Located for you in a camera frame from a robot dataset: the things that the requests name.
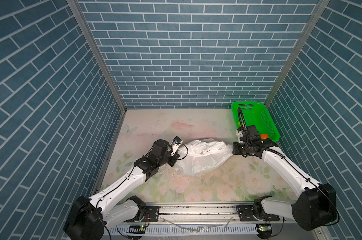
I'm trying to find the white plastic bag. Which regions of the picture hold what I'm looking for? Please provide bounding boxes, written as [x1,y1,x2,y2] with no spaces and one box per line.
[174,139,232,176]

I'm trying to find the green plastic basket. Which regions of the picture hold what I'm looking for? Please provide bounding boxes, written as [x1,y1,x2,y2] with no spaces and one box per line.
[231,102,280,142]

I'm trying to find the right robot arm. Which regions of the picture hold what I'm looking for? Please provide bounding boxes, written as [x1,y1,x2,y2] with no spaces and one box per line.
[232,126,339,231]

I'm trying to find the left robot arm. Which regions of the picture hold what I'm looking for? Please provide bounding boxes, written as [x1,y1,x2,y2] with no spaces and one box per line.
[63,137,183,240]

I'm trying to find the orange tangerine in basket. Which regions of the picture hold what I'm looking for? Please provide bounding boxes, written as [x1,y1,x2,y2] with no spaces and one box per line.
[260,134,269,140]

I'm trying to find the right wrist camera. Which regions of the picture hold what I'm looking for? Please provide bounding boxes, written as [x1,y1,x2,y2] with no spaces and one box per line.
[235,130,244,144]

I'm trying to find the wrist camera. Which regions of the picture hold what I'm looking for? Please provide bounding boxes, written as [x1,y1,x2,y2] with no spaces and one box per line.
[235,130,244,144]
[171,136,183,152]

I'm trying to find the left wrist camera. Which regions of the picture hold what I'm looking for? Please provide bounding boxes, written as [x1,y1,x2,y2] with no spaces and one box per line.
[171,136,183,152]

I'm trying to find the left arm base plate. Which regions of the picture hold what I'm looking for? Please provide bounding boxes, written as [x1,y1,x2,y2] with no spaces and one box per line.
[133,206,160,222]

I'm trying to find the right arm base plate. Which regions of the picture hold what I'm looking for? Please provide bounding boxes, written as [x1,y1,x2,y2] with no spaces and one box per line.
[235,205,280,222]

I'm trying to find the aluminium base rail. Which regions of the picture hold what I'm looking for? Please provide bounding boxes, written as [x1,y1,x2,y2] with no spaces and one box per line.
[100,204,329,240]

